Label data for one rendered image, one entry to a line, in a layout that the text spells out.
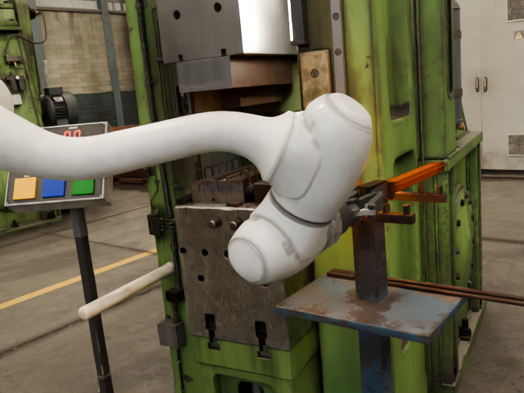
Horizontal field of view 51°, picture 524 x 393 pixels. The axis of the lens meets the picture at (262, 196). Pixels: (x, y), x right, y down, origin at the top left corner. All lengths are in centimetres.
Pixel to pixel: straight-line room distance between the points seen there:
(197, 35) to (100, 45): 944
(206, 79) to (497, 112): 533
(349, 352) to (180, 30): 116
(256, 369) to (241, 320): 17
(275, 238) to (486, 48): 613
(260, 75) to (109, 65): 945
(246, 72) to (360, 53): 36
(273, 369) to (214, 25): 107
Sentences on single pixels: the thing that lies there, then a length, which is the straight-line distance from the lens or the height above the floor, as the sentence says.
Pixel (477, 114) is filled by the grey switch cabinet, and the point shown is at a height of 74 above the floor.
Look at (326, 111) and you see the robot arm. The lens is 70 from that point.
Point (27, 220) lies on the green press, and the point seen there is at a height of 10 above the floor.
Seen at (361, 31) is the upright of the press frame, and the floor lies 139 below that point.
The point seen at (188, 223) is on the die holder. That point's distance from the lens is 177.
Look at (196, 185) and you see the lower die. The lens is 179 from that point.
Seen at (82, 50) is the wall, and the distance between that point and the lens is 1091.
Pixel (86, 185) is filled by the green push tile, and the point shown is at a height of 100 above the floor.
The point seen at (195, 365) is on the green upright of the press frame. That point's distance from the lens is 226.
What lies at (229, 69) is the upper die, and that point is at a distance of 167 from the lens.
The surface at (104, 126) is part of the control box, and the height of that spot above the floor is 118.
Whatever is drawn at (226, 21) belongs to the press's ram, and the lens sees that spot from 168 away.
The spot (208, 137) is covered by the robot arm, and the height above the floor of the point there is 120.
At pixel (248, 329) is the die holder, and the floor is 52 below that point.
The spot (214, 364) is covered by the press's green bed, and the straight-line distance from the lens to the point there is 192.
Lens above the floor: 126
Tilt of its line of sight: 11 degrees down
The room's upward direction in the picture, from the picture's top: 5 degrees counter-clockwise
